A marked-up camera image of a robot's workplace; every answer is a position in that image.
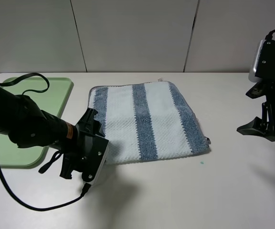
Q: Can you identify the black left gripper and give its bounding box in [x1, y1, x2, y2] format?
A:
[60, 108, 106, 179]

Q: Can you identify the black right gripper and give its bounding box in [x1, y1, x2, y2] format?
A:
[237, 67, 275, 141]

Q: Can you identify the blue white striped towel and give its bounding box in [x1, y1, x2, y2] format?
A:
[88, 81, 211, 165]

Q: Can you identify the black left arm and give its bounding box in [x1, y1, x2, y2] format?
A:
[0, 73, 108, 182]

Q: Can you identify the green plastic tray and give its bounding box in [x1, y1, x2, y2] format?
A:
[0, 77, 77, 168]

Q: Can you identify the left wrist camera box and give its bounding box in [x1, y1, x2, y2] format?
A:
[82, 136, 108, 186]

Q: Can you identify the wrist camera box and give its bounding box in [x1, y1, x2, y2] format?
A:
[82, 136, 108, 186]
[248, 40, 275, 83]

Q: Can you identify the black left strap loop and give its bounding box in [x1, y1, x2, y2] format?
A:
[38, 150, 64, 174]

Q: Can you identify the black left camera cable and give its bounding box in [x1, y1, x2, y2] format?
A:
[0, 73, 90, 211]

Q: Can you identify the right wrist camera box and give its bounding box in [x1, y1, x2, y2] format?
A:
[248, 40, 275, 83]

